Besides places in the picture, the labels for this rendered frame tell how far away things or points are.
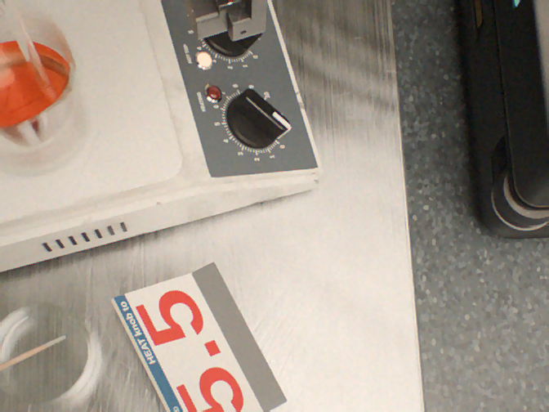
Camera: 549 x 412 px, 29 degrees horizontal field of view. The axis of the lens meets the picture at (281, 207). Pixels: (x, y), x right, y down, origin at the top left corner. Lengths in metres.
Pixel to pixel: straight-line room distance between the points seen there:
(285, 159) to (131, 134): 0.09
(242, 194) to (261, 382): 0.11
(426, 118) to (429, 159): 0.06
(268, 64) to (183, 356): 0.17
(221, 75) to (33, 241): 0.14
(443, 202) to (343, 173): 0.80
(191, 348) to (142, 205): 0.09
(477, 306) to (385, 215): 0.79
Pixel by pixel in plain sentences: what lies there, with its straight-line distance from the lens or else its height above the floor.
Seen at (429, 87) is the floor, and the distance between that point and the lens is 1.48.
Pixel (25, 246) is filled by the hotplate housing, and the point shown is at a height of 0.80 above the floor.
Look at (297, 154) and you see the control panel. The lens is 0.60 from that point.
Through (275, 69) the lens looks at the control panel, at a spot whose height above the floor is 0.78.
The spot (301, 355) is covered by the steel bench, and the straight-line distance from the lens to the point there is 0.61.
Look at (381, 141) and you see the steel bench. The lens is 0.65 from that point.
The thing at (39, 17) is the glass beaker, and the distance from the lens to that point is 0.50.
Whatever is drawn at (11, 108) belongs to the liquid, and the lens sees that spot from 0.53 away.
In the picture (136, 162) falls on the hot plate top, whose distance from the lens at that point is 0.55.
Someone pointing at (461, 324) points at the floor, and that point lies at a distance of 1.40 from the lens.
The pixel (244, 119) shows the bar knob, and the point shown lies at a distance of 0.59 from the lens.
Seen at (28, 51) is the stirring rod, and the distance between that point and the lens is 0.48.
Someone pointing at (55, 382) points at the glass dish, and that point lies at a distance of 0.62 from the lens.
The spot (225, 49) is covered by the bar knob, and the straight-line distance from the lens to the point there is 0.60.
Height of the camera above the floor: 1.36
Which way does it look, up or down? 75 degrees down
